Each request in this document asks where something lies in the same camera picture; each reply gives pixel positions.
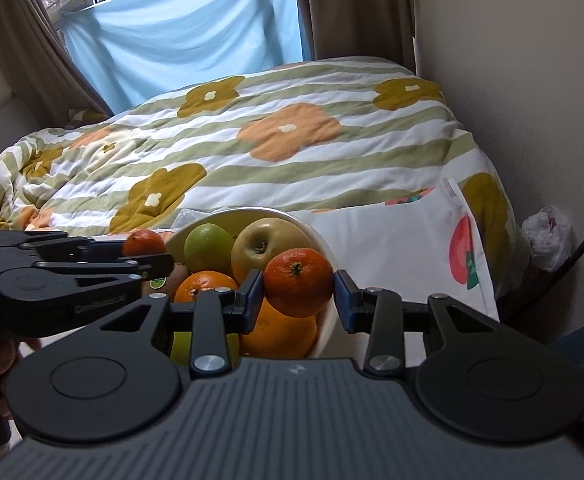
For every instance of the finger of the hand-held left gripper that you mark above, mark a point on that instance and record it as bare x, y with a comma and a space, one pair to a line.
152, 263
107, 248

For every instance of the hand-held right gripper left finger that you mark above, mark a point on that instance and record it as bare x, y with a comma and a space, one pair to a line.
254, 302

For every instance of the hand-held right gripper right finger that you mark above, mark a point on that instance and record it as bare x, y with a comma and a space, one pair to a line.
344, 302

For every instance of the small red-orange tomato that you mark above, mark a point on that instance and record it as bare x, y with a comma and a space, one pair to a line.
144, 242

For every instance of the brown kiwi with green sticker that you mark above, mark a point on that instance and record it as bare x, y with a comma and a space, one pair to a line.
173, 280

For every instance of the large orange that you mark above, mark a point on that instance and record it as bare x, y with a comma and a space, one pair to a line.
282, 336

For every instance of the small mandarin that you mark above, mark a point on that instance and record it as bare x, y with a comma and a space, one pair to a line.
297, 282

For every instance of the large green apple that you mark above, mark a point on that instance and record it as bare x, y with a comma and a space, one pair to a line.
207, 250

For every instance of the white ceramic bowl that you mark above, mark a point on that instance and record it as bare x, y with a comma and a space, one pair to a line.
317, 237

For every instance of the large yellow apple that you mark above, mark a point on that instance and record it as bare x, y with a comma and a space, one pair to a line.
284, 235

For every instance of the medium orange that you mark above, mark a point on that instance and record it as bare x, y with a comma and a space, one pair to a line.
202, 285

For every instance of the white persimmon print cloth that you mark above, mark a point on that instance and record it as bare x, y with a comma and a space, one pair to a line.
397, 240

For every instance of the floral striped blanket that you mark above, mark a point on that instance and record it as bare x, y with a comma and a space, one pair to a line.
322, 160

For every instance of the white plastic bag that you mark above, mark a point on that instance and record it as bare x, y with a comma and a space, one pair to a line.
547, 235

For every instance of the brown curtain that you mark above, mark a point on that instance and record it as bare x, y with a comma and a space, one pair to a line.
352, 10
22, 50

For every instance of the light blue hanging cloth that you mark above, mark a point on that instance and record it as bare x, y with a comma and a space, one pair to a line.
182, 35

